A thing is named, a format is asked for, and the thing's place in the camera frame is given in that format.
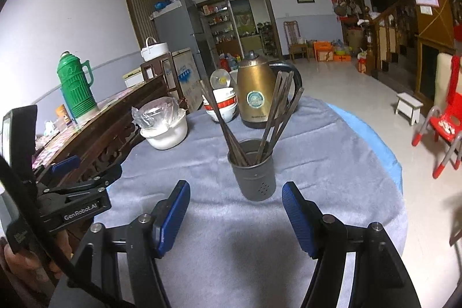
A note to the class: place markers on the grey utensil holder cup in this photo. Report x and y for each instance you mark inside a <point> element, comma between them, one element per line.
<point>257,182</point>

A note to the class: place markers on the orange box on floor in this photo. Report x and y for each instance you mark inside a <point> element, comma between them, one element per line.
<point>323,51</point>

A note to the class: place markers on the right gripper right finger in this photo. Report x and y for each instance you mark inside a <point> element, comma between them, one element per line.
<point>305,219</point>

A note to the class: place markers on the gold electric kettle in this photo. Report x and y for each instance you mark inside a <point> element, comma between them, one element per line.
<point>256,80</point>

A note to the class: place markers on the dark metal chopstick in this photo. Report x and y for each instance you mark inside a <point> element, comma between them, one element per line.
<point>234,147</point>

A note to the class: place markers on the wooden stair railing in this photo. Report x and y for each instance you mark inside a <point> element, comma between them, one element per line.
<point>386,33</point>

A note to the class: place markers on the dark carved wooden sideboard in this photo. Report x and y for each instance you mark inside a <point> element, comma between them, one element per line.
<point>104,141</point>

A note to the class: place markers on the stacked red white bowls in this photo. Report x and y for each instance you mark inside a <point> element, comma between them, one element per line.
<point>226,100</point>

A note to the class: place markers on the wooden chair by wall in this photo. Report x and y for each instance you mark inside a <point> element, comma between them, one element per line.
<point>296,44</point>

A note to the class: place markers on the person's left hand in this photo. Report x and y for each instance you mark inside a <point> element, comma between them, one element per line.
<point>25,264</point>

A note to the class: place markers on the white tub with plastic bag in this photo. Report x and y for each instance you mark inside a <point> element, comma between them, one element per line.
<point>162,122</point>

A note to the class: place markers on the white rice cooker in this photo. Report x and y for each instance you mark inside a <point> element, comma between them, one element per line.
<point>153,49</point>

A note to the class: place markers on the red plastic child chair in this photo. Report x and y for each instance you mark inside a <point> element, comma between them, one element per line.
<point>447,126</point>

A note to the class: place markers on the grey refrigerator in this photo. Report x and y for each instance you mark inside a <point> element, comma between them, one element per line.
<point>181,25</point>

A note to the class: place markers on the green thermos flask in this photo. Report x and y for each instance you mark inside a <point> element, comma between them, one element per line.
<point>76,79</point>

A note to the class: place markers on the grey table cloth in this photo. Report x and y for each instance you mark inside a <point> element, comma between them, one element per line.
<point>232,252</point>

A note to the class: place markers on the small white fan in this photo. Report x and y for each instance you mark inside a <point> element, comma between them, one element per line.
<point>220,78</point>

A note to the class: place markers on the small white stool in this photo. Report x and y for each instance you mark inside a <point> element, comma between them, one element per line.
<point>409,106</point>

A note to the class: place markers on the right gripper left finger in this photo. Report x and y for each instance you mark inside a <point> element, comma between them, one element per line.
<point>168,217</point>

